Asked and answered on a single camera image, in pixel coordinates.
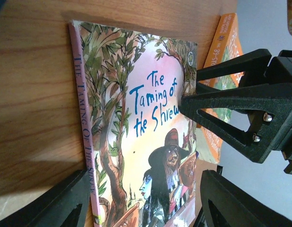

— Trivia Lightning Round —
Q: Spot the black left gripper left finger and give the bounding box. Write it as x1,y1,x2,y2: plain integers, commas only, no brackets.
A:
0,170,90,227

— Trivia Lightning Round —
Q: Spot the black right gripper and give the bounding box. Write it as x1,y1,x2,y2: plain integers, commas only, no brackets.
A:
179,49,292,175

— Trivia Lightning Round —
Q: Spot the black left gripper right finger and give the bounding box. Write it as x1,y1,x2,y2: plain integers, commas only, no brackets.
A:
195,166,292,227

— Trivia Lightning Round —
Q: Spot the pink Taming Shrew book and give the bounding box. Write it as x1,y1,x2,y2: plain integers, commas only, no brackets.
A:
69,20,198,227

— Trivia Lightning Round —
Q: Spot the orange Treehouse book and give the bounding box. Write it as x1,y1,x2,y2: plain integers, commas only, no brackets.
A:
196,13,243,164

